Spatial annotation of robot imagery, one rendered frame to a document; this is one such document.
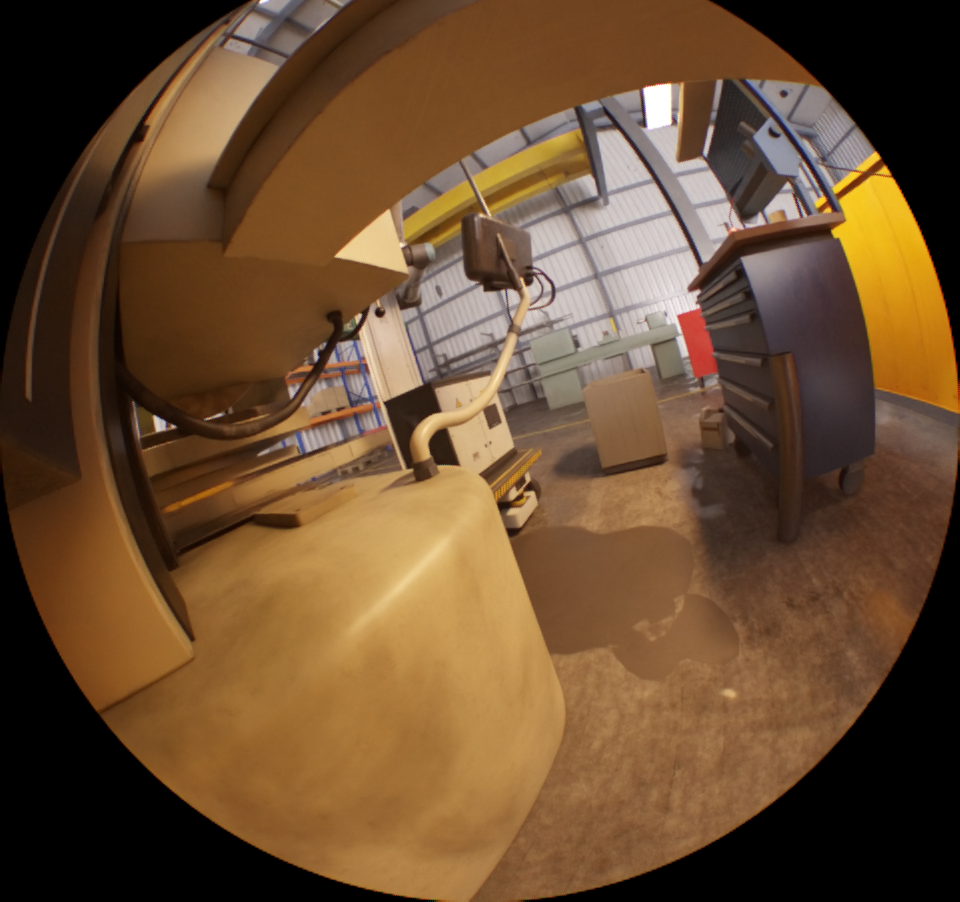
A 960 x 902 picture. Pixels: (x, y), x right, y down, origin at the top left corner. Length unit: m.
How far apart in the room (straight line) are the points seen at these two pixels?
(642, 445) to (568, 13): 1.82
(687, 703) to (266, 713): 0.73
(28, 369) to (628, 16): 0.47
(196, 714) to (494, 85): 0.57
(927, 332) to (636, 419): 1.81
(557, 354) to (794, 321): 5.27
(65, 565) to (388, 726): 0.28
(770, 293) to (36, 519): 1.32
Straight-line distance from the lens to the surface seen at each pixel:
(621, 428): 1.82
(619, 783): 0.73
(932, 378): 1.96
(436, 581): 0.29
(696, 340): 4.00
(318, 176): 0.42
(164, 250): 0.53
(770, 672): 0.85
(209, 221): 0.56
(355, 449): 1.84
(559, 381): 5.96
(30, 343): 0.16
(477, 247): 0.97
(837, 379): 1.18
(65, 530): 0.31
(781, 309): 1.05
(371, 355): 1.71
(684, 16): 0.45
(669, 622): 0.93
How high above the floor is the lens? 0.72
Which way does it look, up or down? 5 degrees down
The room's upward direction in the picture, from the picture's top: 18 degrees counter-clockwise
